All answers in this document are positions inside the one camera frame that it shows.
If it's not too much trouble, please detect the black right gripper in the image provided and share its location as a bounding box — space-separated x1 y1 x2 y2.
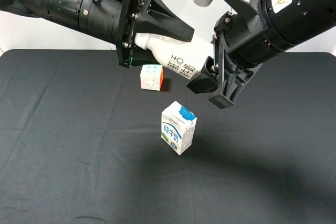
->
187 0 286 109

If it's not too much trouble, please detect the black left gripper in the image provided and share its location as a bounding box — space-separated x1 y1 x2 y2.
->
114 0 194 68

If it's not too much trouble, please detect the white milk bottle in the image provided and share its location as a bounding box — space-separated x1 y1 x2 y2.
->
134 33 214 80

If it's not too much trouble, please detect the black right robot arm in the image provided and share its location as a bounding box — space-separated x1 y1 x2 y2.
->
187 0 335 109

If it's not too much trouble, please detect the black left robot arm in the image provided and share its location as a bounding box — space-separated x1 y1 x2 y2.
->
1 0 194 68

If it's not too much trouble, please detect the pastel rubiks cube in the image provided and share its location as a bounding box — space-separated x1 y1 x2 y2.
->
140 65 163 91

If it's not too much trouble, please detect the white blue milk carton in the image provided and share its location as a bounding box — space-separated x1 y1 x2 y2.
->
161 101 197 155

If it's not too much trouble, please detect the black tablecloth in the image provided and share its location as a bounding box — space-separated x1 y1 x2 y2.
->
1 50 335 223

